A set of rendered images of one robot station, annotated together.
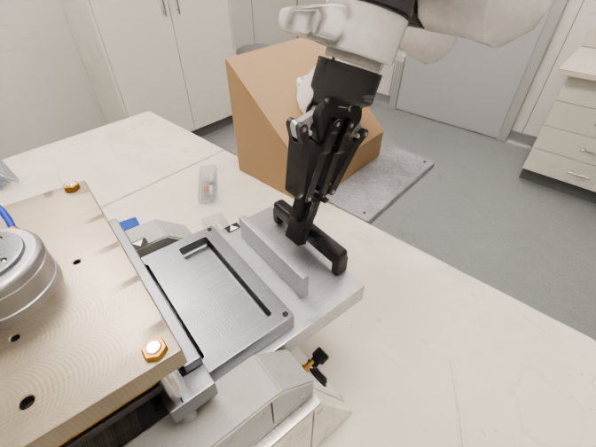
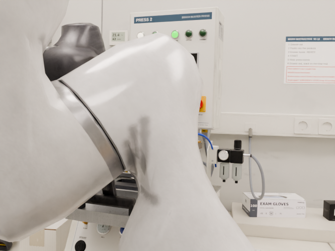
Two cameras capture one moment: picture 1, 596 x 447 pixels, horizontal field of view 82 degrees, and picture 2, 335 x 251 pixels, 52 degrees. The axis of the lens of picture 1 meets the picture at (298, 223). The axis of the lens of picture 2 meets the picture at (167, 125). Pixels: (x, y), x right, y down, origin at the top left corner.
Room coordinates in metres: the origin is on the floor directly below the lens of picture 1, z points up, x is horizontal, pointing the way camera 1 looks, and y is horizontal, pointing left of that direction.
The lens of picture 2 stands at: (1.14, -0.34, 1.22)
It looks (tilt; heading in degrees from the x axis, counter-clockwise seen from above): 3 degrees down; 148
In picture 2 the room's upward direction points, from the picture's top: 2 degrees clockwise
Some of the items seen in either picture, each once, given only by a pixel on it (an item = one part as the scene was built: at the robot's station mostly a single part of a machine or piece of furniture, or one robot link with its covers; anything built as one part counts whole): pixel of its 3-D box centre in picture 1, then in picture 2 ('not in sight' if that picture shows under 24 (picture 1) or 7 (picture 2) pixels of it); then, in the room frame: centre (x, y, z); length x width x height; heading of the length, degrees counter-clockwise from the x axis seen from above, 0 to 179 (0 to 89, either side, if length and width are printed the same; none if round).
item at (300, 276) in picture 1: (227, 288); (130, 197); (0.28, 0.09, 0.97); 0.30 x 0.22 x 0.08; 128
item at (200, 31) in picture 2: not in sight; (173, 100); (0.06, 0.37, 1.25); 0.33 x 0.16 x 0.64; 38
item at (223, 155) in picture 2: not in sight; (229, 161); (0.26, 0.47, 1.05); 0.15 x 0.05 x 0.15; 38
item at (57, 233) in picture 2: not in sight; (50, 231); (-0.04, -0.04, 0.80); 0.19 x 0.13 x 0.09; 138
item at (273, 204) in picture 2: not in sight; (272, 204); (0.17, 0.81, 0.83); 0.23 x 0.12 x 0.07; 60
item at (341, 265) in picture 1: (307, 233); (106, 203); (0.37, -0.01, 0.99); 0.15 x 0.02 x 0.04; 38
